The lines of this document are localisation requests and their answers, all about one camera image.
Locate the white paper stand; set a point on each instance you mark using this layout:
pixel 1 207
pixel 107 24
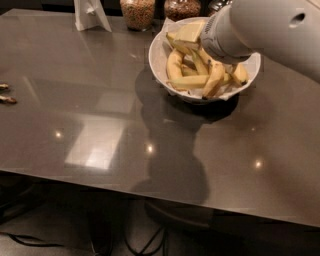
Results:
pixel 90 14

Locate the glass jar of grains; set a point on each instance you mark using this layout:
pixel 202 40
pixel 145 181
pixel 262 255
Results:
pixel 138 14

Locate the left banana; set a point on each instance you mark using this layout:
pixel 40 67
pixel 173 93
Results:
pixel 173 69

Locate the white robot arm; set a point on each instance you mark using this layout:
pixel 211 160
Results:
pixel 285 31

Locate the long centre banana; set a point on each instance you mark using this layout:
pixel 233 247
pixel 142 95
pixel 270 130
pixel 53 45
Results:
pixel 214 67

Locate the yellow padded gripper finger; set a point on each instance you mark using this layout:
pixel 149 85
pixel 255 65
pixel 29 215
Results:
pixel 190 32

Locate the bottom front banana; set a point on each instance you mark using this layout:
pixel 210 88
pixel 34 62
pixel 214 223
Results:
pixel 202 81

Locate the short inner banana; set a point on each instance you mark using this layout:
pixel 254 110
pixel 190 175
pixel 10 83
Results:
pixel 187 71

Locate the small greenish middle banana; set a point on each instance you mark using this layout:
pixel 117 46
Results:
pixel 198 62

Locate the right banana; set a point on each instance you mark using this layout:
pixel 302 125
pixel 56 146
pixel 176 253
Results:
pixel 240 75

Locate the white bowl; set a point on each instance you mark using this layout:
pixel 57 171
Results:
pixel 160 49

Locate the glass jar dark cereal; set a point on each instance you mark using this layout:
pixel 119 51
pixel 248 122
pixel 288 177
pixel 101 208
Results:
pixel 181 9

